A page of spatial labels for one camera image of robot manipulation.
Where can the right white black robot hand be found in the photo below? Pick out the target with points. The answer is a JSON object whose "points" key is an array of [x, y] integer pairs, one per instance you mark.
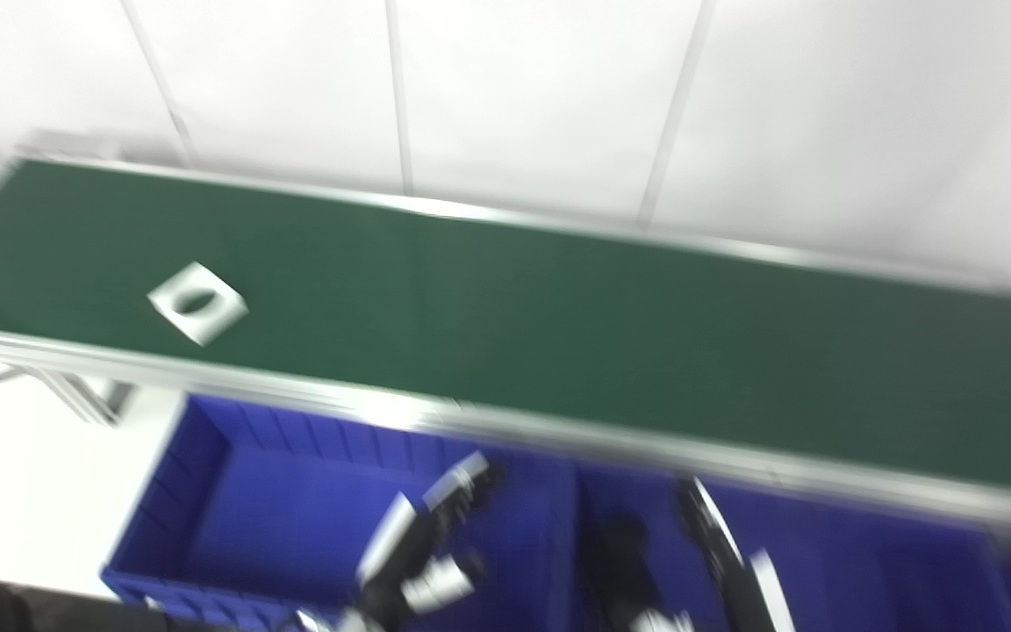
{"points": [[738, 597]]}

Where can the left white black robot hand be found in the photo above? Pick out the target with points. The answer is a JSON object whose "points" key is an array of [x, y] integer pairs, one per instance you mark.
{"points": [[387, 544]]}

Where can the white square part with hole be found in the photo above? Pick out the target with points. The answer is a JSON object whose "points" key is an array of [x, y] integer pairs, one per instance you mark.
{"points": [[226, 312]]}

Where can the blue plastic bin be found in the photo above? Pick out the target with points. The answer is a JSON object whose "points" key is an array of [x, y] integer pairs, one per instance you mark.
{"points": [[277, 518], [892, 579]]}

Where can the black part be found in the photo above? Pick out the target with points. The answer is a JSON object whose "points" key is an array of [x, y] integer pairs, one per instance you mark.
{"points": [[620, 553]]}

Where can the green conveyor belt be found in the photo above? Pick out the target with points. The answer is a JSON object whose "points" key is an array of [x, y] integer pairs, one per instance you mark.
{"points": [[470, 421], [558, 333]]}

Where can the aluminium conveyor leg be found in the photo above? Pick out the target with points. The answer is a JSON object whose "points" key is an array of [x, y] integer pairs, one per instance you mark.
{"points": [[89, 399]]}

